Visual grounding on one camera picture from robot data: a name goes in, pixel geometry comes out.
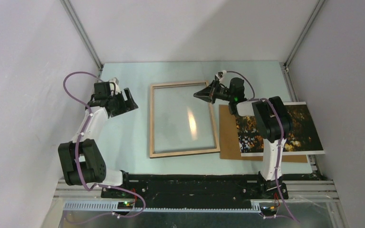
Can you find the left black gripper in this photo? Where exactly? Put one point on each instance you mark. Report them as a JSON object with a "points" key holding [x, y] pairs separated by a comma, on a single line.
{"points": [[127, 106]]}

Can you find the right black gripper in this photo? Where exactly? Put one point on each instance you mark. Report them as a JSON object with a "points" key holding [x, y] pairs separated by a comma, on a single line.
{"points": [[208, 93]]}

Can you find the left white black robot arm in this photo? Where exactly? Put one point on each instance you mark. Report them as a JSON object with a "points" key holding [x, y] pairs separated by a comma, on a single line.
{"points": [[83, 146]]}

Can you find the aluminium frame rail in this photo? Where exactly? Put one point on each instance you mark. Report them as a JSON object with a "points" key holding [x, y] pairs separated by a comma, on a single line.
{"points": [[311, 192]]}

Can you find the autumn leaves photo print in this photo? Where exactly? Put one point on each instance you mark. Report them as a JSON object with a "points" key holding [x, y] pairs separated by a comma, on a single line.
{"points": [[302, 140]]}

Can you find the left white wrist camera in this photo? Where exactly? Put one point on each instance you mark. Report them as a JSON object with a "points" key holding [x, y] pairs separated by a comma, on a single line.
{"points": [[114, 86]]}

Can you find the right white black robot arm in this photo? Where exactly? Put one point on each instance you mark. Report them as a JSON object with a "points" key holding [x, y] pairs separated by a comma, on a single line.
{"points": [[271, 118]]}

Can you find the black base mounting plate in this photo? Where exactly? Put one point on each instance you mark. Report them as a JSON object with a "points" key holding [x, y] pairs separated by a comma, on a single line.
{"points": [[147, 185]]}

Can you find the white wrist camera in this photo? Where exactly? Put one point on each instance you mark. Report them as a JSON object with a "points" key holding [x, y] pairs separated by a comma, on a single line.
{"points": [[220, 75], [114, 86]]}

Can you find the black picture frame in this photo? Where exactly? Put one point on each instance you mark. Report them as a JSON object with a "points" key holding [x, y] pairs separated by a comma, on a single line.
{"points": [[152, 126]]}

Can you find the brown cardboard backing board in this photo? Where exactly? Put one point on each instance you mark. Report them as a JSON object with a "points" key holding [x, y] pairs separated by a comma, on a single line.
{"points": [[229, 141]]}

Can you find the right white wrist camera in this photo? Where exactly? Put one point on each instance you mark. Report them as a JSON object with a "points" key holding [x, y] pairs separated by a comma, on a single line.
{"points": [[220, 75]]}

